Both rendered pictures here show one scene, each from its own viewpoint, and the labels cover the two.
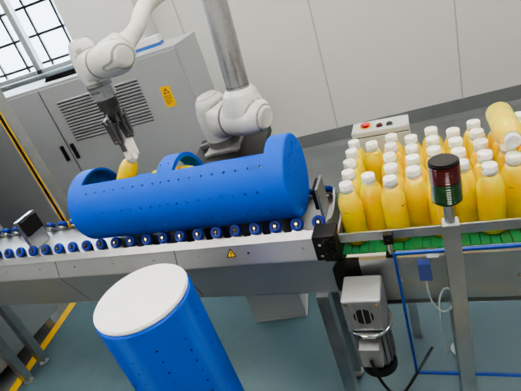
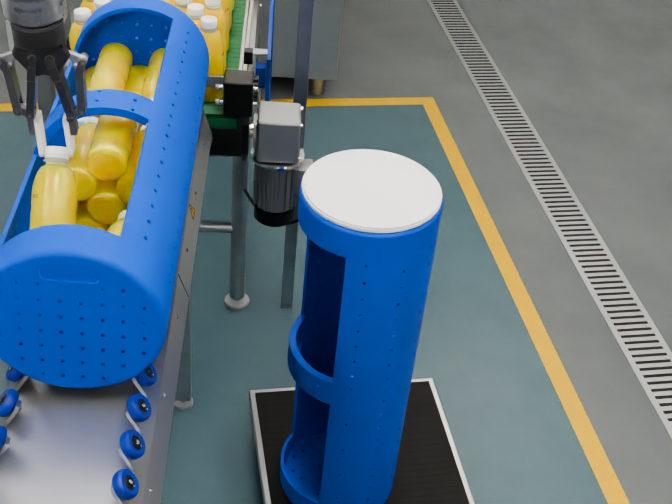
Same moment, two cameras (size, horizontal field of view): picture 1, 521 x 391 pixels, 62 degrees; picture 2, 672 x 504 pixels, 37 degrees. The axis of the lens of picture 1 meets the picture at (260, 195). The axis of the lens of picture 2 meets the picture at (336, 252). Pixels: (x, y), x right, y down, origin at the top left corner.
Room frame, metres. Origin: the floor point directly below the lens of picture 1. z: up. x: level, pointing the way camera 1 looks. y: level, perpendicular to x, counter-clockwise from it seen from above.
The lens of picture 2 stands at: (1.86, 1.80, 2.14)
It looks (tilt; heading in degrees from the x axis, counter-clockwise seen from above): 38 degrees down; 240
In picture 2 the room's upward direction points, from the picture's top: 6 degrees clockwise
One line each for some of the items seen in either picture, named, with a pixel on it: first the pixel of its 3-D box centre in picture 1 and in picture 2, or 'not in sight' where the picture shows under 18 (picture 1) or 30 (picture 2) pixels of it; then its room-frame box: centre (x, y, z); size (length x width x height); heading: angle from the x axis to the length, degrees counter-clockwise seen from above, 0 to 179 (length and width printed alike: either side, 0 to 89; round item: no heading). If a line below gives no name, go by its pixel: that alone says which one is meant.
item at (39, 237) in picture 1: (33, 230); not in sight; (1.83, 1.02, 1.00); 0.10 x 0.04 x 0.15; 155
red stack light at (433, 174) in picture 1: (444, 171); not in sight; (0.79, -0.39, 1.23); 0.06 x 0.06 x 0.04
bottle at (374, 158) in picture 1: (377, 171); not in sight; (1.31, -0.41, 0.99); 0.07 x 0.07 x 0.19
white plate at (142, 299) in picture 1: (141, 296); (372, 189); (1.01, 0.41, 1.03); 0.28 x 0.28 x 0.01
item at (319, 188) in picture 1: (320, 198); not in sight; (1.27, -0.19, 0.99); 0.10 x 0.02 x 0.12; 155
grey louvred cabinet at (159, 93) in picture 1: (98, 163); not in sight; (3.49, 1.17, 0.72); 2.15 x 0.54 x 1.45; 74
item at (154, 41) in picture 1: (144, 44); not in sight; (3.24, 0.42, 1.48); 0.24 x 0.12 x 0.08; 82
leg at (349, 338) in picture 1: (343, 323); not in sight; (1.37, -0.16, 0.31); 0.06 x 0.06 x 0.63; 65
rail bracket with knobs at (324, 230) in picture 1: (328, 242); (236, 95); (1.07, -0.15, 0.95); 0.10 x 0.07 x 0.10; 155
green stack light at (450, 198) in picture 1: (446, 189); not in sight; (0.79, -0.39, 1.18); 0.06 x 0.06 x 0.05
